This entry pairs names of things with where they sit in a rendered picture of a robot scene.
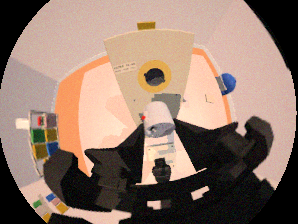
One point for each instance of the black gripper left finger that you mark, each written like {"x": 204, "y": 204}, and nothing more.
{"x": 128, "y": 155}

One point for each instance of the grey cylinder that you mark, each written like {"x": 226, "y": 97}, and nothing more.
{"x": 186, "y": 98}

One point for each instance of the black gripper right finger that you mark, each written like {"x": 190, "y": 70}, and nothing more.
{"x": 199, "y": 142}

